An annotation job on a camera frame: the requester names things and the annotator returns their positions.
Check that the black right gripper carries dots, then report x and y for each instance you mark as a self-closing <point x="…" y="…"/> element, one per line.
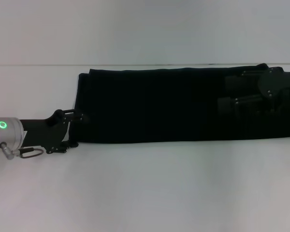
<point x="282" y="84"/>

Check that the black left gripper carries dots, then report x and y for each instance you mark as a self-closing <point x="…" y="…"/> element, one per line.
<point x="42" y="133"/>

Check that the black t-shirt with FREE print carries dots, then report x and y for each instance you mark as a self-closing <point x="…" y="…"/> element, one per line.
<point x="159" y="106"/>

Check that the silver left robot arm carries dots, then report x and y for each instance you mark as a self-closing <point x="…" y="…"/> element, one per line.
<point x="8" y="133"/>

